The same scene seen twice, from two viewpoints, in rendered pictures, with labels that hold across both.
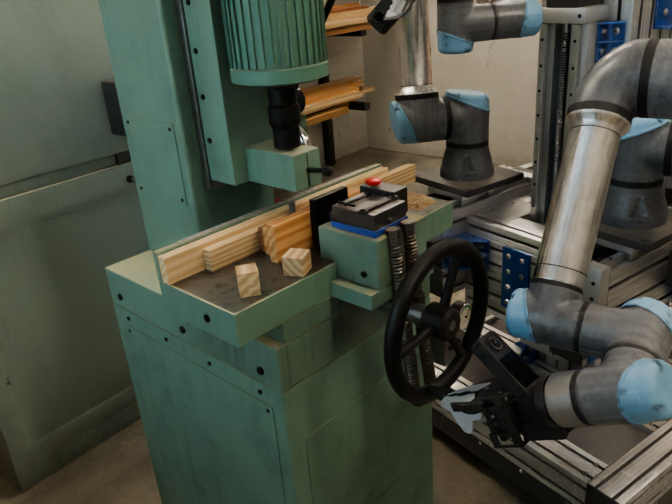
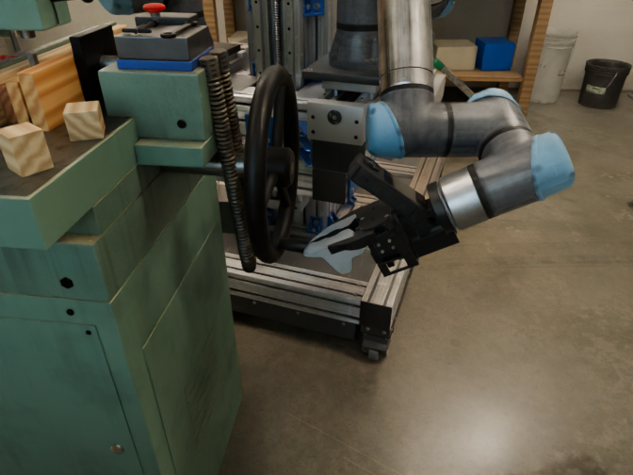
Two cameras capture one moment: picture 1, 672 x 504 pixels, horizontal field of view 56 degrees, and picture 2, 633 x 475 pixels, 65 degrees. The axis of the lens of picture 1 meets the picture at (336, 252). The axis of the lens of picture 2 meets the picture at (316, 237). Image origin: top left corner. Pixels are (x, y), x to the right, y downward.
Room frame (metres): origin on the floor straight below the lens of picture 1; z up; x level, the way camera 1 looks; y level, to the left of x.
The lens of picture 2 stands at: (0.36, 0.19, 1.12)
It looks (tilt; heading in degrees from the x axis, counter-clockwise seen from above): 33 degrees down; 323
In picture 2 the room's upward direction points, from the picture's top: straight up
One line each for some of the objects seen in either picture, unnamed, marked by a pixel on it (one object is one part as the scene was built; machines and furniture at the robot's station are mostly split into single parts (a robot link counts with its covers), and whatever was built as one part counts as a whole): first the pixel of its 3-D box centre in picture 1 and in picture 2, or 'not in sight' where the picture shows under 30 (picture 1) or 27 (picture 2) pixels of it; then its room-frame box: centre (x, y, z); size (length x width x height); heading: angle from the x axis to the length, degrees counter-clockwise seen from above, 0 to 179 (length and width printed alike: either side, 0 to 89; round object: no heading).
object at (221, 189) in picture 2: (433, 335); (216, 207); (1.27, -0.21, 0.58); 0.12 x 0.08 x 0.08; 45
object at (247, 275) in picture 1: (248, 280); (24, 149); (0.93, 0.15, 0.92); 0.04 x 0.03 x 0.04; 12
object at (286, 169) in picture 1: (283, 168); (6, 3); (1.20, 0.09, 1.03); 0.14 x 0.07 x 0.09; 45
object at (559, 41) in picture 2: not in sight; (546, 65); (2.27, -3.33, 0.24); 0.31 x 0.29 x 0.47; 49
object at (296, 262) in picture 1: (296, 262); (85, 121); (1.00, 0.07, 0.92); 0.04 x 0.04 x 0.03; 70
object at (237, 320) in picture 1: (340, 256); (122, 119); (1.11, -0.01, 0.87); 0.61 x 0.30 x 0.06; 135
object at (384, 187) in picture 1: (374, 205); (167, 37); (1.05, -0.07, 0.99); 0.13 x 0.11 x 0.06; 135
